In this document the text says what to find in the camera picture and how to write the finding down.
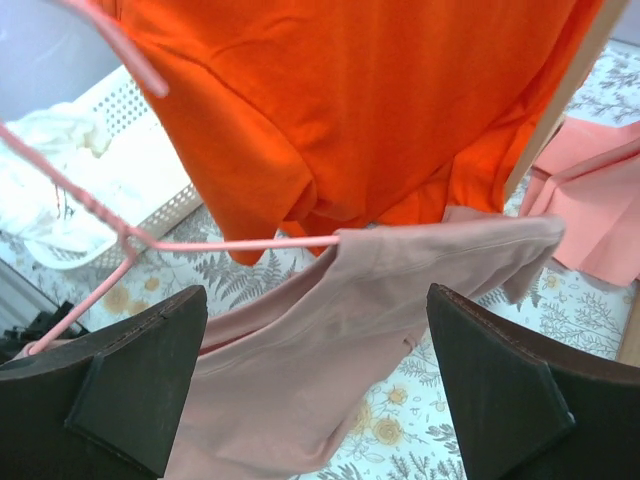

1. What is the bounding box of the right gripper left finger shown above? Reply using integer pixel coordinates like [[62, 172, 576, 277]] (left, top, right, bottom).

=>
[[1, 286, 207, 480]]

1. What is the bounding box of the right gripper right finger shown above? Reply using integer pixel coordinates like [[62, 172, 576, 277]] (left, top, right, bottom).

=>
[[427, 284, 639, 480]]

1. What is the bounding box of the pink wire hanger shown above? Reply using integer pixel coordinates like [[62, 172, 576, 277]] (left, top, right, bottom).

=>
[[1, 1, 340, 356]]

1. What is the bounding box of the dusty pink graphic t-shirt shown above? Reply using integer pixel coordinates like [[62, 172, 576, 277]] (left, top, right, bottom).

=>
[[160, 207, 564, 479]]

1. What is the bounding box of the orange t-shirt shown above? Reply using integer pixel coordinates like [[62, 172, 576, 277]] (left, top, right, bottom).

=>
[[101, 0, 601, 241]]

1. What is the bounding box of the floral table cloth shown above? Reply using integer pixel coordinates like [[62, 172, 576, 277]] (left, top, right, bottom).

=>
[[1, 41, 639, 479]]

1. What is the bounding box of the white garment in basket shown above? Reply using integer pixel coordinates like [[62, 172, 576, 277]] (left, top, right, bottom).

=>
[[0, 101, 119, 254]]

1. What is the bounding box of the white laundry basket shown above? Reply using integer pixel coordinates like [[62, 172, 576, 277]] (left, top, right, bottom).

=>
[[1, 67, 201, 270]]

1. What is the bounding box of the salmon pink pleated garment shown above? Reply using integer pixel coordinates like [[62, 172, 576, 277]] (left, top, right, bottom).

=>
[[519, 117, 639, 287]]

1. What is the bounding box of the left wooden clothes rack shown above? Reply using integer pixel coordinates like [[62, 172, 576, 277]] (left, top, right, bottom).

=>
[[503, 1, 631, 201]]

